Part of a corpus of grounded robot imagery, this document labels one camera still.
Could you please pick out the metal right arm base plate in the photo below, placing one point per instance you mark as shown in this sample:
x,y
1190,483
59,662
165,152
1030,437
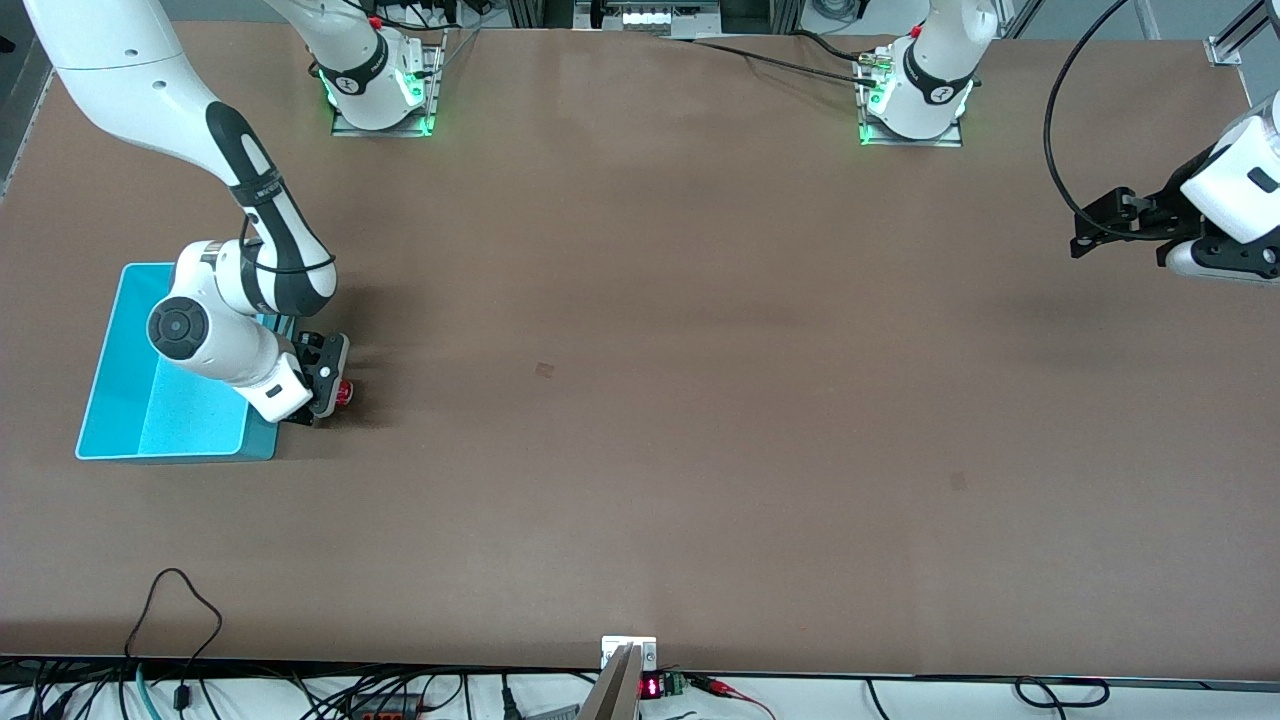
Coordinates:
x,y
436,90

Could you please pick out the red clip lead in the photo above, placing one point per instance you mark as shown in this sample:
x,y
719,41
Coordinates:
x,y
722,688

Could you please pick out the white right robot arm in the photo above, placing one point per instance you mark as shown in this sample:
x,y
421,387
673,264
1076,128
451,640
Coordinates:
x,y
130,70

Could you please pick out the blue plastic box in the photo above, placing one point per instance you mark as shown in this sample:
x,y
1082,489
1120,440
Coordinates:
x,y
120,420

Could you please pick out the aluminium frame with lights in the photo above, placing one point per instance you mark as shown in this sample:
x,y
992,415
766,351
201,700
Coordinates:
x,y
645,18

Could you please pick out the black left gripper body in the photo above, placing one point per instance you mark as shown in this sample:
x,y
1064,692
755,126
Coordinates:
x,y
1163,212

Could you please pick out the red beetle toy car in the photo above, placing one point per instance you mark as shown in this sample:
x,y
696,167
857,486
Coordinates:
x,y
344,392

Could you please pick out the aluminium profile corner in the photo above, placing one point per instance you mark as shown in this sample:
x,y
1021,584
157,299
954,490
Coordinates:
x,y
1228,48

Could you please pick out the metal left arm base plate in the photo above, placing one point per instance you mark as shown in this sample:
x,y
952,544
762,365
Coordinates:
x,y
950,138

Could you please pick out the red display electronics module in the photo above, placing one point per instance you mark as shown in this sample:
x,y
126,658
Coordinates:
x,y
650,687

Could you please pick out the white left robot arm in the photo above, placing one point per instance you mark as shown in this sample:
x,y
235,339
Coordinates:
x,y
925,70

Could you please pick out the black orange power strip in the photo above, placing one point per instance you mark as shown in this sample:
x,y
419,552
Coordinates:
x,y
385,708

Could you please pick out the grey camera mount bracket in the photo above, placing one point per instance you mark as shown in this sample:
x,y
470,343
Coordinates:
x,y
620,690

